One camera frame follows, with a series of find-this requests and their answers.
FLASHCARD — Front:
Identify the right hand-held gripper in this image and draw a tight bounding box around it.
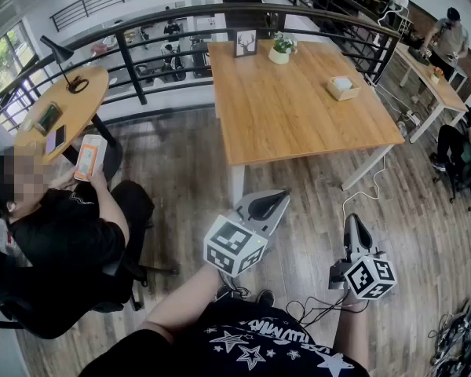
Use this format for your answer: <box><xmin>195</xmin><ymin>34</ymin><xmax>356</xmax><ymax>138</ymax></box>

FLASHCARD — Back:
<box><xmin>328</xmin><ymin>213</ymin><xmax>399</xmax><ymax>302</ymax></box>

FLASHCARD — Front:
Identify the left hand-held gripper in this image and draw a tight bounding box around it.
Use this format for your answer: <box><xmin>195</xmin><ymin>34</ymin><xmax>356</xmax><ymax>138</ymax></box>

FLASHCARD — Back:
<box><xmin>203</xmin><ymin>188</ymin><xmax>292</xmax><ymax>279</ymax></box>

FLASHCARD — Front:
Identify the wooden tissue holder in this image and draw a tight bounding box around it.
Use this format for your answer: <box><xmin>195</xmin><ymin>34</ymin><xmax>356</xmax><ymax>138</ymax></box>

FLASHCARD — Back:
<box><xmin>326</xmin><ymin>75</ymin><xmax>362</xmax><ymax>102</ymax></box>

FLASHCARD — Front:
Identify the person's right forearm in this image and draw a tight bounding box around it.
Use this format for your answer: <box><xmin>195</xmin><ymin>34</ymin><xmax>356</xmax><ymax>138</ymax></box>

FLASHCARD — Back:
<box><xmin>332</xmin><ymin>290</ymin><xmax>373</xmax><ymax>369</ymax></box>

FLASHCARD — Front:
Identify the person's left forearm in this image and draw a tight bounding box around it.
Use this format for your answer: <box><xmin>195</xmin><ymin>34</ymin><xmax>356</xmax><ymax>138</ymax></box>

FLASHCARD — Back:
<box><xmin>138</xmin><ymin>262</ymin><xmax>237</xmax><ymax>346</ymax></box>

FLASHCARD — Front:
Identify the person's black shoe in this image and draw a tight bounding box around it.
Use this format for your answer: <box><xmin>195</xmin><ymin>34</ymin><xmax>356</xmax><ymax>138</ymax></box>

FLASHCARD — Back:
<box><xmin>214</xmin><ymin>284</ymin><xmax>237</xmax><ymax>302</ymax></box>
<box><xmin>254</xmin><ymin>288</ymin><xmax>276</xmax><ymax>309</ymax></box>

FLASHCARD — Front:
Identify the square wooden table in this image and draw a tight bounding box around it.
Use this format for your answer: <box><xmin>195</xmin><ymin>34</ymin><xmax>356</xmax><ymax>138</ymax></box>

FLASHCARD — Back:
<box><xmin>206</xmin><ymin>38</ymin><xmax>407</xmax><ymax>208</ymax></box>

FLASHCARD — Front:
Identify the black office chair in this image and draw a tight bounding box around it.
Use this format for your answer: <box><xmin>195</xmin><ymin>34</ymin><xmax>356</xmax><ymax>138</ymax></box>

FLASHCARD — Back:
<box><xmin>0</xmin><ymin>245</ymin><xmax>181</xmax><ymax>339</ymax></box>
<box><xmin>434</xmin><ymin>157</ymin><xmax>471</xmax><ymax>212</ymax></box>

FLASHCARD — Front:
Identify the black star print shirt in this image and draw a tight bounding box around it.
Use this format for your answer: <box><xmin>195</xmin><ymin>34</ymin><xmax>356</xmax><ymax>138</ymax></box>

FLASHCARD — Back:
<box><xmin>77</xmin><ymin>297</ymin><xmax>372</xmax><ymax>377</ymax></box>

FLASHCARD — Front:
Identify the white potted flower plant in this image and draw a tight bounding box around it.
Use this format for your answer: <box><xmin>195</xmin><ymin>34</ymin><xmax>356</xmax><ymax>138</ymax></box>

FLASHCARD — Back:
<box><xmin>267</xmin><ymin>31</ymin><xmax>299</xmax><ymax>66</ymax></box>

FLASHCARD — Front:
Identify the long wooden desk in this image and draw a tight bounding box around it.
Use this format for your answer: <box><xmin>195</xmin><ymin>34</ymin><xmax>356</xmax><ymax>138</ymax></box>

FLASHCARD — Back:
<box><xmin>393</xmin><ymin>42</ymin><xmax>469</xmax><ymax>145</ymax></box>

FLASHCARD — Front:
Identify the black metal railing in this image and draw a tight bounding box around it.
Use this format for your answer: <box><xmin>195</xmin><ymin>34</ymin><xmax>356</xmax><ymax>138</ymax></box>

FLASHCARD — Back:
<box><xmin>0</xmin><ymin>2</ymin><xmax>402</xmax><ymax>134</ymax></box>

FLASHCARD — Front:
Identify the round wooden table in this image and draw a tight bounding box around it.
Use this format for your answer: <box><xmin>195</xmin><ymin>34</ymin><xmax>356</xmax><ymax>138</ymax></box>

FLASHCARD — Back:
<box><xmin>13</xmin><ymin>65</ymin><xmax>111</xmax><ymax>165</ymax></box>

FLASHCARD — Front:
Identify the black smartphone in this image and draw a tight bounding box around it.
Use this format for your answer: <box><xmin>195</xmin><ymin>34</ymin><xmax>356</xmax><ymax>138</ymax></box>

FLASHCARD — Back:
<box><xmin>53</xmin><ymin>124</ymin><xmax>68</xmax><ymax>151</ymax></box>

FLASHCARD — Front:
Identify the purple notebook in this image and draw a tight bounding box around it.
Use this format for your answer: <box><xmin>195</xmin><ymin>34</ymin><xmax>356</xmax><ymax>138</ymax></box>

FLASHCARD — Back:
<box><xmin>44</xmin><ymin>130</ymin><xmax>58</xmax><ymax>156</ymax></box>

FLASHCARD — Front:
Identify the green book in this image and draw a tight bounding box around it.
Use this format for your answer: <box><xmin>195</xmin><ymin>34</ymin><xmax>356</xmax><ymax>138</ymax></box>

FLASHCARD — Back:
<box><xmin>34</xmin><ymin>101</ymin><xmax>64</xmax><ymax>137</ymax></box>

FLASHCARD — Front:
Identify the black desk lamp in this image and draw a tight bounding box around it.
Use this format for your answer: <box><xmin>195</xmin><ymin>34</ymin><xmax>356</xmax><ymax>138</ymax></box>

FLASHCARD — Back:
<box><xmin>38</xmin><ymin>35</ymin><xmax>91</xmax><ymax>95</ymax></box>

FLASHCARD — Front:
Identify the white power cable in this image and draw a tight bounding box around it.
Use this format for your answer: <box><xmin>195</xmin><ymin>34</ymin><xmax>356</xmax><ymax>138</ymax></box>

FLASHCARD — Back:
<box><xmin>341</xmin><ymin>156</ymin><xmax>388</xmax><ymax>229</ymax></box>

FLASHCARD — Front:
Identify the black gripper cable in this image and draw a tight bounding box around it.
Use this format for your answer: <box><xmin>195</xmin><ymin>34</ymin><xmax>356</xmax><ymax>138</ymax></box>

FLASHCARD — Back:
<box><xmin>285</xmin><ymin>288</ymin><xmax>371</xmax><ymax>328</ymax></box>

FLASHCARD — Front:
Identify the pile of black cables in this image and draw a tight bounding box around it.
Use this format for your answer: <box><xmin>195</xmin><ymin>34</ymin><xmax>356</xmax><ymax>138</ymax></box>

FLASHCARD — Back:
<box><xmin>426</xmin><ymin>293</ymin><xmax>471</xmax><ymax>377</ymax></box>

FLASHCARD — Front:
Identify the black deer picture frame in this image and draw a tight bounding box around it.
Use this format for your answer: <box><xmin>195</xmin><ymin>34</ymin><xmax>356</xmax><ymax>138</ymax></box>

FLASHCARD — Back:
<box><xmin>233</xmin><ymin>28</ymin><xmax>259</xmax><ymax>59</ymax></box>

